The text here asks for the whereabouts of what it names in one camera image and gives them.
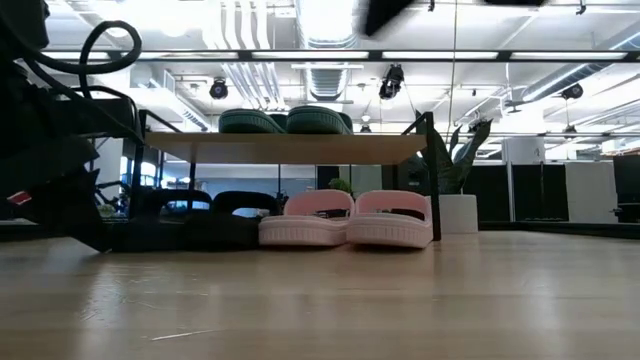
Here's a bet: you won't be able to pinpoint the white plant pot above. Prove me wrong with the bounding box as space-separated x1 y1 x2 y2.
438 193 480 235

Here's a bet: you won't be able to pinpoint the silver ceiling ventilation duct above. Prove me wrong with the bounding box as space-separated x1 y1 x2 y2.
294 0 359 104

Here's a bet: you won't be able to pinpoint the white partition panel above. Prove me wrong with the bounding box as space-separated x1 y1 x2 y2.
564 160 619 224

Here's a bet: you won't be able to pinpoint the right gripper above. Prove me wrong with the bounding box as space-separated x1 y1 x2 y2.
360 0 547 38

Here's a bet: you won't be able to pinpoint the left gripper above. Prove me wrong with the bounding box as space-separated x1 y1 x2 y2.
0 64 141 255

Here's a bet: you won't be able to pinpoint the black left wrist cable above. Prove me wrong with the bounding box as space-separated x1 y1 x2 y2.
0 19 146 144

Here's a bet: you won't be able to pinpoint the pink rubber slide sandal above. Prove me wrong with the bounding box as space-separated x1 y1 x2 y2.
258 189 356 247
346 189 435 250

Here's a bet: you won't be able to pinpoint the black computer monitor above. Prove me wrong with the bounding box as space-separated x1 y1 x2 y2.
613 154 640 197

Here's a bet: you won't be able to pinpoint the black table border rail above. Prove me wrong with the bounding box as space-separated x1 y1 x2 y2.
0 218 640 241

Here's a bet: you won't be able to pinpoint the thin hanging vertical cable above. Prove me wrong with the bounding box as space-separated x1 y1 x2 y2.
448 0 459 144

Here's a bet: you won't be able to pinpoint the black rubber slide sandal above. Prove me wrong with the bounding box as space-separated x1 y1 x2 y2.
109 188 214 253
183 190 282 251

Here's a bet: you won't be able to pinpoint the teal rubber slide sandal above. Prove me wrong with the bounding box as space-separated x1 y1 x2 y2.
285 105 355 136
218 108 287 135

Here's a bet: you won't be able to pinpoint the white cylindrical fixture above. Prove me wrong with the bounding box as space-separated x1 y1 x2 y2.
501 135 546 165

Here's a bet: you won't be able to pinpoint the wooden shelf with black frame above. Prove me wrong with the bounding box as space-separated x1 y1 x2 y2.
130 110 443 243

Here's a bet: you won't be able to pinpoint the large green leafy plant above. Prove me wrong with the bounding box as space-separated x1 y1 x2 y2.
414 118 494 196

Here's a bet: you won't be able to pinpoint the black partition panels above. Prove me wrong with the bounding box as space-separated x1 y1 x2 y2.
462 163 570 223

